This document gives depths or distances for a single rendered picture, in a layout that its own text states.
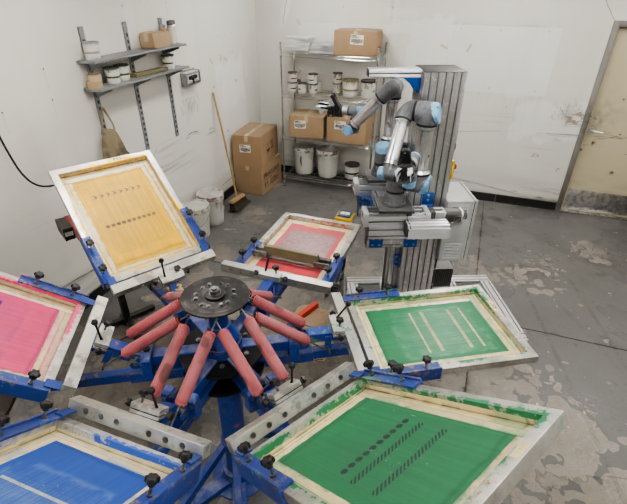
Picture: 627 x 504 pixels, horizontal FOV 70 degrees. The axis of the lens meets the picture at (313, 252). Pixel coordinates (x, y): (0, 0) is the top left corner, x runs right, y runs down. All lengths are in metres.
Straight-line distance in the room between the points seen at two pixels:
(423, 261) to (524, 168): 3.11
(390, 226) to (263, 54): 4.12
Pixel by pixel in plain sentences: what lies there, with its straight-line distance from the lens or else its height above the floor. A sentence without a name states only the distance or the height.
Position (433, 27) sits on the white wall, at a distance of 5.90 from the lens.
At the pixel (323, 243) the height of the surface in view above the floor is 0.96.
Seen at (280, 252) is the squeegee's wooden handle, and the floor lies 1.03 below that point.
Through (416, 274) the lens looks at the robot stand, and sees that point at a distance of 3.42.
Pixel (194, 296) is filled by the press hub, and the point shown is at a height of 1.31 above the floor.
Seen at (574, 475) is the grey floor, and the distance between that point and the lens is 3.31.
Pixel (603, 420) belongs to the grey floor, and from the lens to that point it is 3.70.
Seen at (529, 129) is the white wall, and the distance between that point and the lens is 6.06.
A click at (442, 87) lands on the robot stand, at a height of 1.94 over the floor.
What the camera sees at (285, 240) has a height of 0.95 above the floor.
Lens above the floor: 2.48
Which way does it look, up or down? 31 degrees down
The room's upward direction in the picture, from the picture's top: straight up
